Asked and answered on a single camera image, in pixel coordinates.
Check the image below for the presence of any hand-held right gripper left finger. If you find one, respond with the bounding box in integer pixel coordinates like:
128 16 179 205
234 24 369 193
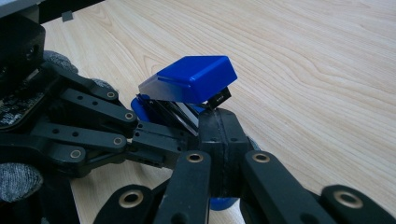
198 107 225 199

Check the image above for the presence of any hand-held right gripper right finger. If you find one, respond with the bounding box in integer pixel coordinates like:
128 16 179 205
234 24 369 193
221 108 254 199

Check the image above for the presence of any blue stapler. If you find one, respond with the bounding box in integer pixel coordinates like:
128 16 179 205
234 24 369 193
130 55 260 212

